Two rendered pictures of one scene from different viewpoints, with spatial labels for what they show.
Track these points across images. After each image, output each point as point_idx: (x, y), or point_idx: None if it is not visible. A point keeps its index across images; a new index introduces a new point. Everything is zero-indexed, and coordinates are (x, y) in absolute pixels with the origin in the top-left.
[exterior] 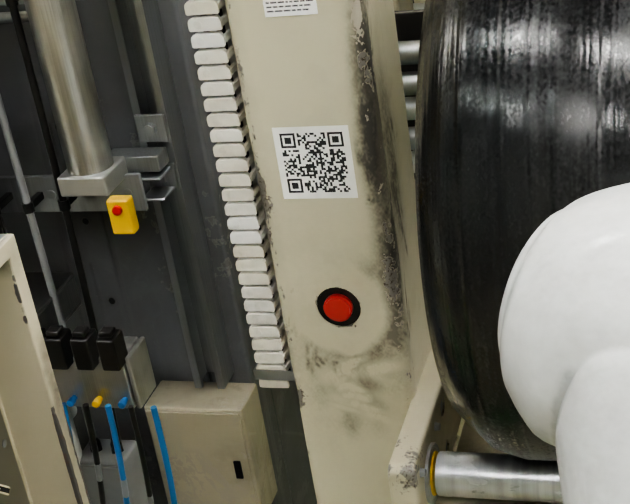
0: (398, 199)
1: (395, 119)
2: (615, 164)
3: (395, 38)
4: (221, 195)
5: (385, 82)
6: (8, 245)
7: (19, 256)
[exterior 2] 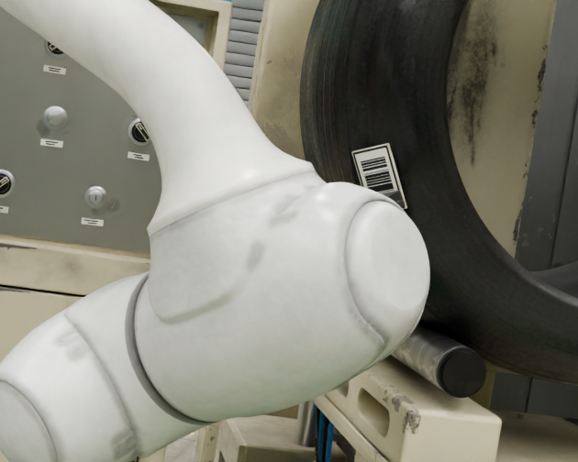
0: (475, 111)
1: (505, 53)
2: None
3: (545, 1)
4: (534, 199)
5: (497, 12)
6: (222, 4)
7: (228, 16)
